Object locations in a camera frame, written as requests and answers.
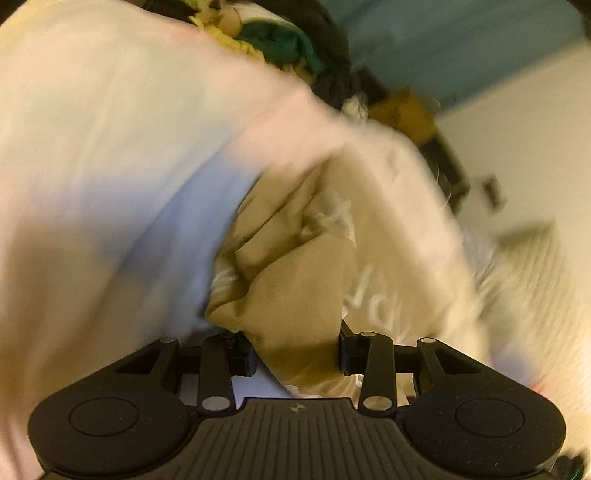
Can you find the yellow towel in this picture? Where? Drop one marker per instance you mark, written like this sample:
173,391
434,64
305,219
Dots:
221,32

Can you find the pile of clothes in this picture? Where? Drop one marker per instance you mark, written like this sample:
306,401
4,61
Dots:
332,55

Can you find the tan shirt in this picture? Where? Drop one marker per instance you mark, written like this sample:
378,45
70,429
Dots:
295,295

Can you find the cream ribbed cloth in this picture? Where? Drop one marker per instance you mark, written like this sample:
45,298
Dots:
535,286

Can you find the black armchair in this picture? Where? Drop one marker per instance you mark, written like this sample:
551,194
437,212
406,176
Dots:
450,170

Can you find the brown paper bag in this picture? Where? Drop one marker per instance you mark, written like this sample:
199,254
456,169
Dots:
406,115

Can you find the pastel bed duvet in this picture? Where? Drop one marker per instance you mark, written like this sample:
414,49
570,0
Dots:
92,138

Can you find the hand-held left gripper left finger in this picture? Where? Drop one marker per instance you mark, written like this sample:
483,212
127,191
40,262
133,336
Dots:
244,359

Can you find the wide blue curtain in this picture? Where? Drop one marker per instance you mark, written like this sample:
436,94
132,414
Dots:
438,46

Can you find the green garment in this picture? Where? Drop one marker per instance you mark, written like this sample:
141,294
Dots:
277,41

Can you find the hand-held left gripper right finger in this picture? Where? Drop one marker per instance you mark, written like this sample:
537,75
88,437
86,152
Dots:
347,357

